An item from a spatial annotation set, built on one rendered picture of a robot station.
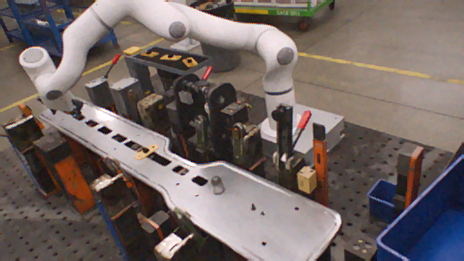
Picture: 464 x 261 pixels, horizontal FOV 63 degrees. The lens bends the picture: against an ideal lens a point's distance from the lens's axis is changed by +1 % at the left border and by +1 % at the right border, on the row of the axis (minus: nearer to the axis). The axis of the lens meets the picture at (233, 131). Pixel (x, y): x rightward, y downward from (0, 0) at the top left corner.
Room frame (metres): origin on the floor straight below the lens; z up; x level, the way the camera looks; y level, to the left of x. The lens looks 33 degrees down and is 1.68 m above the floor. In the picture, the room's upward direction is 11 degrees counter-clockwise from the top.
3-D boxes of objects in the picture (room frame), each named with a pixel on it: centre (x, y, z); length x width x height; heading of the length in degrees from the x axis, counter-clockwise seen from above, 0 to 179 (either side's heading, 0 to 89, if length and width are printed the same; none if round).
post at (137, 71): (1.62, 0.37, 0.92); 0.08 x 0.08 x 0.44; 41
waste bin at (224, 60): (4.05, -0.02, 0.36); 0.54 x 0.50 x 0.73; 130
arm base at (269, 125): (1.34, -0.22, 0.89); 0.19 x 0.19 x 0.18
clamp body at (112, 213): (0.87, 0.39, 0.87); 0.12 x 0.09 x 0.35; 131
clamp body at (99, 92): (1.58, 0.56, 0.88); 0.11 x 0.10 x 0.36; 131
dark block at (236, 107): (1.00, -0.01, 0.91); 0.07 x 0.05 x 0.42; 131
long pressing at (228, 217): (1.04, 0.31, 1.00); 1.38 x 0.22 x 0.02; 41
